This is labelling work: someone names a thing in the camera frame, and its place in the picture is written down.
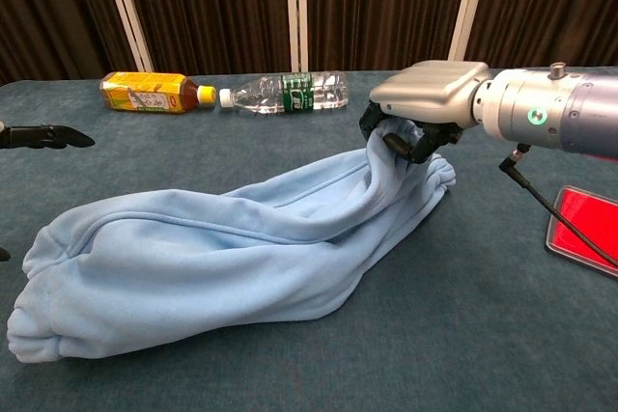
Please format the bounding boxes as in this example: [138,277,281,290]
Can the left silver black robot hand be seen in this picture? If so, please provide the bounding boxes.
[0,121,97,262]

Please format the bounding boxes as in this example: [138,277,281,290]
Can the clear green label water bottle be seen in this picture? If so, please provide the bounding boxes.
[219,71,350,116]

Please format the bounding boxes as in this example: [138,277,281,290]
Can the teal felt table cover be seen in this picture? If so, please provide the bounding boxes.
[0,67,618,412]

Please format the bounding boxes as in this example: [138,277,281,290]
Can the light blue pants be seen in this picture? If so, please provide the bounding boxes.
[7,117,458,364]

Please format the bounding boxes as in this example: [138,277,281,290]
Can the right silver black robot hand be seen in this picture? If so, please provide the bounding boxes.
[359,60,493,165]

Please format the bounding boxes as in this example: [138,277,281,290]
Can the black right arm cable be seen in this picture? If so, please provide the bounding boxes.
[499,143,618,269]

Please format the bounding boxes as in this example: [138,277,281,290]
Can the red pad in clear case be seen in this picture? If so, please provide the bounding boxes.
[545,184,618,281]

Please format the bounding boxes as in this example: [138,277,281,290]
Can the black curtain screen panel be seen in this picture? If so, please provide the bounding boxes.
[0,0,146,85]
[298,0,479,73]
[465,0,618,69]
[118,0,296,76]

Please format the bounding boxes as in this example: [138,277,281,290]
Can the yellow label tea bottle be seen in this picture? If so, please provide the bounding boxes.
[99,71,217,115]

